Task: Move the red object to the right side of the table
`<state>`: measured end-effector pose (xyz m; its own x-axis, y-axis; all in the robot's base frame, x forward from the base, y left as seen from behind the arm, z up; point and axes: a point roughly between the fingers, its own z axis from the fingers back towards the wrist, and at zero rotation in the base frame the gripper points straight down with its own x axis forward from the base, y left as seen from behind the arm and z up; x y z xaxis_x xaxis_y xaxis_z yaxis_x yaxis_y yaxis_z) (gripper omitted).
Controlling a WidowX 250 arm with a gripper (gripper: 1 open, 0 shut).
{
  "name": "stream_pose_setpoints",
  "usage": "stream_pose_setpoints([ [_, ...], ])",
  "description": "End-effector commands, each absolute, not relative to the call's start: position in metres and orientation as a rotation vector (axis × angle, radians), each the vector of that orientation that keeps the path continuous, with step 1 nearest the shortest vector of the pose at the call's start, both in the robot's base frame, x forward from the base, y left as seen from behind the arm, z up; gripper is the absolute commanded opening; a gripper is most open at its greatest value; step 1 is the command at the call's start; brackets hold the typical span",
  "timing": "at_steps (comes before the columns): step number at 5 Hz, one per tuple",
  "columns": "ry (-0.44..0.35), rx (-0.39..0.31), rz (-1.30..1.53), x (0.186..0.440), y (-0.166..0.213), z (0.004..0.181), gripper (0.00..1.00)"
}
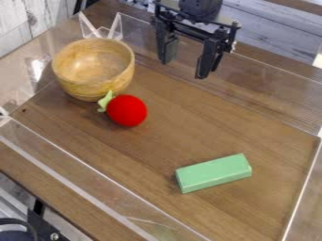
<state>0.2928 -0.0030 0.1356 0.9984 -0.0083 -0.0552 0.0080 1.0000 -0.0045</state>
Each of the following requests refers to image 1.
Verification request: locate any wooden bowl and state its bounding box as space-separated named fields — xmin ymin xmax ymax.
xmin=52 ymin=38 xmax=134 ymax=102

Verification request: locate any black metal clamp bracket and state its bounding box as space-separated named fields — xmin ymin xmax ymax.
xmin=0 ymin=199 xmax=73 ymax=241

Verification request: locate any red plush strawberry toy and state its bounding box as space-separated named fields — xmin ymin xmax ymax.
xmin=96 ymin=91 xmax=148 ymax=127

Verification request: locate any clear acrylic tray wall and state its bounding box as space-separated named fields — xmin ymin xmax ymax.
xmin=0 ymin=13 xmax=322 ymax=241

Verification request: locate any green rectangular block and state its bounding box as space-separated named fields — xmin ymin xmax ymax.
xmin=174 ymin=153 xmax=252 ymax=193

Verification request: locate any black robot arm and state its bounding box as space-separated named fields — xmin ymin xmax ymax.
xmin=153 ymin=0 xmax=241 ymax=79

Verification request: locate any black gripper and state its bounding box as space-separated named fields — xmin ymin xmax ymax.
xmin=154 ymin=0 xmax=241 ymax=79

